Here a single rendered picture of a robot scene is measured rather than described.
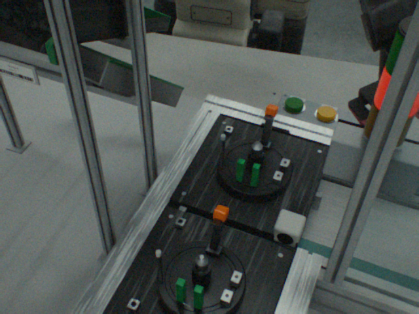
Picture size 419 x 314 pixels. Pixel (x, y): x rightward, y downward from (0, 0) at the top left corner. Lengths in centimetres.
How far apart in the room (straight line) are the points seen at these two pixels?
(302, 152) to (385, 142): 41
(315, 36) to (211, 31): 148
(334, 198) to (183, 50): 62
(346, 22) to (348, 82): 181
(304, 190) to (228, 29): 77
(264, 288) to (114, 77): 41
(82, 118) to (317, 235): 49
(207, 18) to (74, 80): 98
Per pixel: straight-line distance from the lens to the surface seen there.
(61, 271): 106
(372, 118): 69
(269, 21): 180
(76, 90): 73
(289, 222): 94
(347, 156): 75
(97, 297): 92
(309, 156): 108
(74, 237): 110
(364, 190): 75
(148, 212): 99
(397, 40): 63
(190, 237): 94
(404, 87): 63
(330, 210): 107
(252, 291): 89
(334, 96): 139
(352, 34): 314
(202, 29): 166
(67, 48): 69
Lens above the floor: 175
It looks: 48 degrees down
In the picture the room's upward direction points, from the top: 2 degrees clockwise
